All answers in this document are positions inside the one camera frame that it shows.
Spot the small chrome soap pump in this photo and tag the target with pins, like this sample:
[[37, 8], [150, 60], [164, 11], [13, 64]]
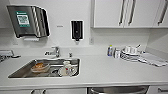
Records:
[[70, 54]]

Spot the blue dish soap bottle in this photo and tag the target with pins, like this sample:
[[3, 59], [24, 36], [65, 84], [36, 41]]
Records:
[[109, 51]]

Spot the white mug with red print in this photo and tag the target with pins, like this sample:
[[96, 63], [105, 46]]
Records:
[[68, 68]]

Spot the chrome faucet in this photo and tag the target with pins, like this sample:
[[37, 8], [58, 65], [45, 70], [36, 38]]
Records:
[[55, 52]]

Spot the small white bottle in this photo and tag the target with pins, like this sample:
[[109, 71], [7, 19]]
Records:
[[116, 53]]

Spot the orange bowl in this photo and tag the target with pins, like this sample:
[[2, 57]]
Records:
[[40, 67]]

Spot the white two-door sink cabinet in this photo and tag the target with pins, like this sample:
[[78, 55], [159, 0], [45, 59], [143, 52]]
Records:
[[60, 91]]

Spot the steel paper towel dispenser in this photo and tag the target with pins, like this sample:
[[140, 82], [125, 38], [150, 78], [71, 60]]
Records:
[[28, 20]]

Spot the steel sink basin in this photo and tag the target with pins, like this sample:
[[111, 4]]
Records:
[[20, 71]]

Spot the white drawer unit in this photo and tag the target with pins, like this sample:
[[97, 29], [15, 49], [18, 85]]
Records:
[[159, 90]]

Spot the white wall outlet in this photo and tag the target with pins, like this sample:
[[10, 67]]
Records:
[[91, 40]]

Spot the black wall soap dispenser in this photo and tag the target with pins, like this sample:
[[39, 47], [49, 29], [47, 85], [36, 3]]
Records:
[[77, 30]]

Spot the small wall label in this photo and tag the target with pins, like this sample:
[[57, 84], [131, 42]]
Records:
[[59, 26]]

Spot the white wall cabinet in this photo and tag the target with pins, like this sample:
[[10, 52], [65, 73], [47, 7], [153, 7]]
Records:
[[3, 13], [130, 13]]

